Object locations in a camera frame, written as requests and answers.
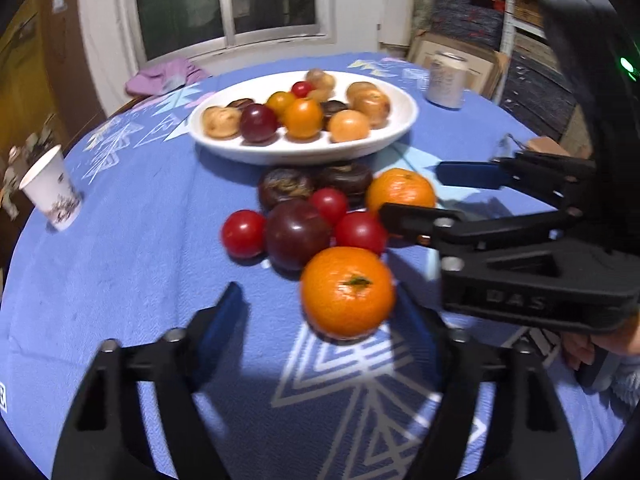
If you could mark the purple cloth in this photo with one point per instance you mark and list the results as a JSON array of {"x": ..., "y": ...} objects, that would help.
[{"x": 165, "y": 77}]

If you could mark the large dark red plum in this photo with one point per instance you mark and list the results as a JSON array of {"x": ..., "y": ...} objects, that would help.
[{"x": 297, "y": 234}]

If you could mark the reddish-brown wrinkled fruit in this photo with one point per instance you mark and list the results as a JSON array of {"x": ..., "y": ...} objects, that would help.
[{"x": 334, "y": 109}]

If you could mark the stack of patterned boxes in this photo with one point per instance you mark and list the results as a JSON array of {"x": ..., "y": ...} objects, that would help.
[{"x": 465, "y": 10}]

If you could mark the tan speckled fruit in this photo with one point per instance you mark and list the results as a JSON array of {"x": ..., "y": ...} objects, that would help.
[{"x": 360, "y": 90}]

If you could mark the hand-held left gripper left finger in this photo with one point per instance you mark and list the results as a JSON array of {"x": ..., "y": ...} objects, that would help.
[{"x": 220, "y": 320}]

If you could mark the white oval plate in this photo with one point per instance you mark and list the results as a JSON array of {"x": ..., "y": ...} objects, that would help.
[{"x": 230, "y": 147}]

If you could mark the person's right hand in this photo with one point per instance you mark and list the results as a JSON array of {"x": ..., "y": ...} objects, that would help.
[{"x": 577, "y": 349}]

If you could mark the small dark brown fruit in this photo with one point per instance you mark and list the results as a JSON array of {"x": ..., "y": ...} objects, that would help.
[{"x": 241, "y": 104}]

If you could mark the white shelf post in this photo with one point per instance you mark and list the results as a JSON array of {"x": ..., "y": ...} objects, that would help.
[{"x": 509, "y": 10}]

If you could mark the paper label on cabinet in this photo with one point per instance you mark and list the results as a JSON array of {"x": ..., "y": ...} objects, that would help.
[{"x": 59, "y": 2}]

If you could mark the speckled yellow-brown fruit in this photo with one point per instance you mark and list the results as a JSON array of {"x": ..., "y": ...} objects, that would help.
[{"x": 374, "y": 107}]

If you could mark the yellow-orange round fruit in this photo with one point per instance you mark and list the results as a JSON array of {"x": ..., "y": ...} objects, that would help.
[{"x": 349, "y": 126}]

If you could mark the white drink can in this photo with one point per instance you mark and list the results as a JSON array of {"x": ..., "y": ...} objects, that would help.
[{"x": 446, "y": 82}]

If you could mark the wooden glass display cabinet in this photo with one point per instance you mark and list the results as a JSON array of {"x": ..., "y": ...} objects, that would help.
[{"x": 30, "y": 60}]

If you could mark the leaning cardboard picture frames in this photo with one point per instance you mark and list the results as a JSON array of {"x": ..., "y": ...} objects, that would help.
[{"x": 432, "y": 52}]

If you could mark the tan round pear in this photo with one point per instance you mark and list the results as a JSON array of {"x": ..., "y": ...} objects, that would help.
[{"x": 221, "y": 122}]

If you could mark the small tan fruit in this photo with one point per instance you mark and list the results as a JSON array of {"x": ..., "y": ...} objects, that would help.
[{"x": 321, "y": 79}]

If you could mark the small dark red plum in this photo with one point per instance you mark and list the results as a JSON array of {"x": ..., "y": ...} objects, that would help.
[{"x": 258, "y": 123}]

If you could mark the white floral paper cup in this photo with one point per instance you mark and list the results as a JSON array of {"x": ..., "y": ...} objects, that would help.
[{"x": 50, "y": 190}]

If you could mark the blue printed tablecloth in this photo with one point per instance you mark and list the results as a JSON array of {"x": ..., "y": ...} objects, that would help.
[{"x": 150, "y": 260}]

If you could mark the small red cherry tomato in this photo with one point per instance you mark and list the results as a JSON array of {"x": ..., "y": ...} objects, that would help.
[{"x": 302, "y": 89}]

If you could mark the wooden armchair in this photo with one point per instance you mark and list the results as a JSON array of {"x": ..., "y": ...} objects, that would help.
[{"x": 125, "y": 106}]

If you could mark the dark wrinkled passion fruit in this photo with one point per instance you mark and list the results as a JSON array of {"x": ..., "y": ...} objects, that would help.
[
  {"x": 286, "y": 188},
  {"x": 350, "y": 180}
]

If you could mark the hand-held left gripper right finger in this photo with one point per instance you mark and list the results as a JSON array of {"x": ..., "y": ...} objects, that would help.
[{"x": 417, "y": 330}]

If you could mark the sliding glass window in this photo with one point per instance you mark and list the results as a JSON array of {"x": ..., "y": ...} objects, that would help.
[{"x": 200, "y": 0}]

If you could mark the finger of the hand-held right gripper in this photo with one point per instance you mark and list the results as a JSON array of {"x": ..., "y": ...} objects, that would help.
[
  {"x": 470, "y": 172},
  {"x": 500, "y": 240}
]

